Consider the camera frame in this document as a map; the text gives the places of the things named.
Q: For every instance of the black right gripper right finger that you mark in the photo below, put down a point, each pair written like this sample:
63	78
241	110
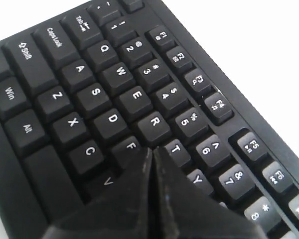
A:
184	212

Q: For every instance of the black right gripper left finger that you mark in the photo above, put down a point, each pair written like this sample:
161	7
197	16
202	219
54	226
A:
121	212

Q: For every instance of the black acer keyboard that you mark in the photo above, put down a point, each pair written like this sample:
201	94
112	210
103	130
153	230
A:
113	76

